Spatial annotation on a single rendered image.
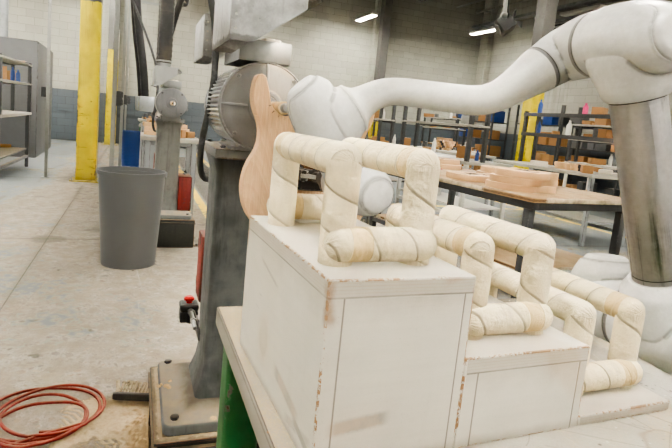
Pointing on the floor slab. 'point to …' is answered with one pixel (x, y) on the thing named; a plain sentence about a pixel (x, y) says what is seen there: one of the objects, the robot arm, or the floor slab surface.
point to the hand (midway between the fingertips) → (310, 171)
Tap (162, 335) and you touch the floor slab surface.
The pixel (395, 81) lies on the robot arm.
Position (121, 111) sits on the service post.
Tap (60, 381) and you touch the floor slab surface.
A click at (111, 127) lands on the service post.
